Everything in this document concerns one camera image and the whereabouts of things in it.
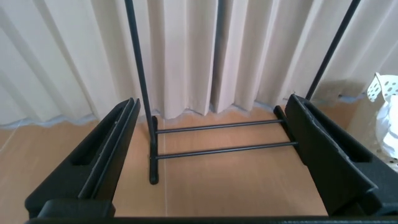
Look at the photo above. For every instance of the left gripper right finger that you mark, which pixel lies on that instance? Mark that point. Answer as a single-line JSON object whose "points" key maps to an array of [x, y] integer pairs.
{"points": [[335, 174]]}

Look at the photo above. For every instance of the black clothes rack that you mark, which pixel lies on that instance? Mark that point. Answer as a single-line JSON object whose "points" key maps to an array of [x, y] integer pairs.
{"points": [[140, 62]]}

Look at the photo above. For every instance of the white laundry basket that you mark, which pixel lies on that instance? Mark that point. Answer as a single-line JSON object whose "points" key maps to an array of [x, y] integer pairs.
{"points": [[385, 87]]}

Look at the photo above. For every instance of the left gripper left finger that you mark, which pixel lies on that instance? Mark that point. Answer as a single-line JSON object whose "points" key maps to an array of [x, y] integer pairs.
{"points": [[93, 174]]}

